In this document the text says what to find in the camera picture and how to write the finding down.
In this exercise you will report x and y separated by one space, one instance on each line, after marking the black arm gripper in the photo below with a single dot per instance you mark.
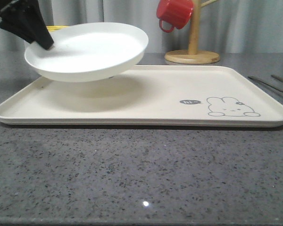
23 18

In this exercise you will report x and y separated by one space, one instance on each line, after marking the white round plate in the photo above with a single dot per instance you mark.
89 52

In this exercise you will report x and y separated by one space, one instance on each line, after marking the silver fork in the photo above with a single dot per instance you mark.
265 83

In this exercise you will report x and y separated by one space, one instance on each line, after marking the yellow mug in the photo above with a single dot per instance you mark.
52 28

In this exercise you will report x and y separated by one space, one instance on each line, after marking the red mug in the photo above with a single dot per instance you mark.
174 14

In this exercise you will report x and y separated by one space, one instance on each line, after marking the beige rabbit serving tray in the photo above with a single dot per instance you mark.
207 96

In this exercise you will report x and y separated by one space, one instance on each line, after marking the wooden mug tree stand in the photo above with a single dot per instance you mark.
193 55

